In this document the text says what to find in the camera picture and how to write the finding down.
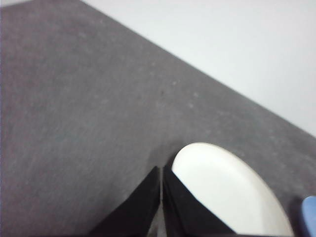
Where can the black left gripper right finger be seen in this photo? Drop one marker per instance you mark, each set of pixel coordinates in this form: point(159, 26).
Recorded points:
point(182, 214)

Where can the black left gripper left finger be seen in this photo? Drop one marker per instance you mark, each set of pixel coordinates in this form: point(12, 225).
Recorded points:
point(133, 212)

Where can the white round plate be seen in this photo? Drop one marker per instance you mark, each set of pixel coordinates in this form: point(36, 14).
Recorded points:
point(229, 187)

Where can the blue round plate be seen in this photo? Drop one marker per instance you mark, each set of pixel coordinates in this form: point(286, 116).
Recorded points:
point(309, 214)

